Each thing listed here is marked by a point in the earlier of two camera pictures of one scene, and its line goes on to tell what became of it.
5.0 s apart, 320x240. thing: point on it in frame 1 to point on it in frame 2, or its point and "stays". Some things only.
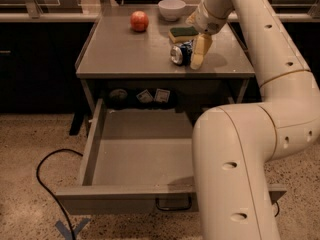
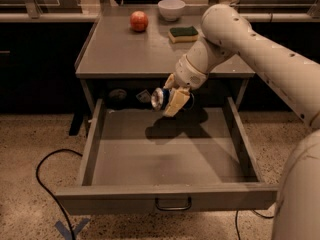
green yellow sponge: x=182 y=34 stays
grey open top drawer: x=137 y=160 stays
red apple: x=139 y=21 stays
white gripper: x=205 y=21 to x=185 y=74
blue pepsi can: x=181 y=53 to x=159 y=98
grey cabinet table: x=130 y=43 stays
